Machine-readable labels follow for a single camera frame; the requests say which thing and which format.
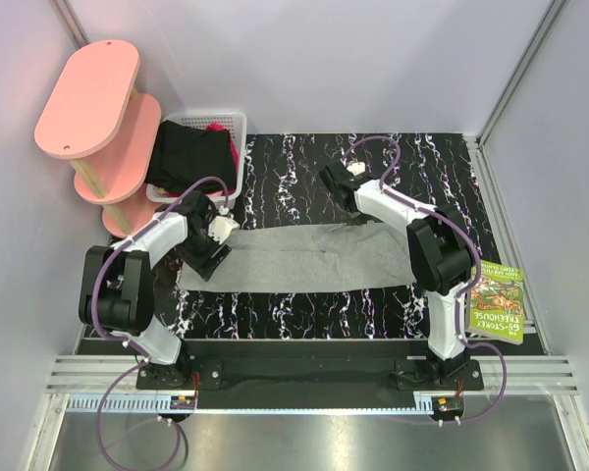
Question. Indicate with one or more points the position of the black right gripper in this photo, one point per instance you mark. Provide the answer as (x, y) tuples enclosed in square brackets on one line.
[(360, 219)]

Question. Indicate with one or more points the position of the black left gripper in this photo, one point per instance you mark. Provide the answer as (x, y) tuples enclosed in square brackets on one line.
[(200, 264)]

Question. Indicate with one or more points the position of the grey t shirt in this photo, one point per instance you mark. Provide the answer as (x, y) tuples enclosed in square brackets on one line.
[(309, 259)]

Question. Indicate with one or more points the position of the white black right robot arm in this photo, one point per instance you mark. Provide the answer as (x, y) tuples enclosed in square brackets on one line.
[(441, 259)]

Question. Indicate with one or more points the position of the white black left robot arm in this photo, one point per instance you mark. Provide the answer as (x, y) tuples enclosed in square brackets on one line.
[(117, 288)]

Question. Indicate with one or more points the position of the black t shirt in basket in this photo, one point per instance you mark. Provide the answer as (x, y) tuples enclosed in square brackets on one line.
[(191, 157)]

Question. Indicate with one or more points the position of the white perforated plastic basket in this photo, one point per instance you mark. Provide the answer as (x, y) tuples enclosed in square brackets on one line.
[(230, 147)]

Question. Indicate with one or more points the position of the green picture book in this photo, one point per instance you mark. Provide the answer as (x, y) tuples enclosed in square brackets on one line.
[(496, 310)]

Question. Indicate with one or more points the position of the pink three tier shelf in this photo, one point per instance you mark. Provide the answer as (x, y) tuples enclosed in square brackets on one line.
[(96, 120)]

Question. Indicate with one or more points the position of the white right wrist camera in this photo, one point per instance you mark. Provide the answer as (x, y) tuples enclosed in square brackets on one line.
[(356, 168)]

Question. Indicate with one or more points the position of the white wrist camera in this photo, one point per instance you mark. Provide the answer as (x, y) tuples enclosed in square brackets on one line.
[(356, 168), (223, 225)]

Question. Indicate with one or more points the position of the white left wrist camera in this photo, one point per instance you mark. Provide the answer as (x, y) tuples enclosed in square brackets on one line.
[(223, 225)]

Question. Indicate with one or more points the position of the aluminium frame rail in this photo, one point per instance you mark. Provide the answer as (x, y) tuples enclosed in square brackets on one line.
[(338, 412)]

